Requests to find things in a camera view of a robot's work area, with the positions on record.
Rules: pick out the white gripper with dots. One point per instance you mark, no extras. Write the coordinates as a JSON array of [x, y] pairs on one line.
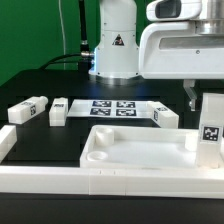
[[173, 50]]

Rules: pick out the white desk top tray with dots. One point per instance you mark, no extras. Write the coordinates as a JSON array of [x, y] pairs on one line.
[[122, 147]]

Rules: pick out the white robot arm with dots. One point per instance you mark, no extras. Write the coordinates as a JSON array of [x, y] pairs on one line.
[[116, 58]]

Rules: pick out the white U-shaped fence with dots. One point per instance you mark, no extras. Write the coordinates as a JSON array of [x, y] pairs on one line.
[[193, 183]]

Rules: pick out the white marker base plate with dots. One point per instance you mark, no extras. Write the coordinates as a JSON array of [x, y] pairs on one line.
[[109, 109]]

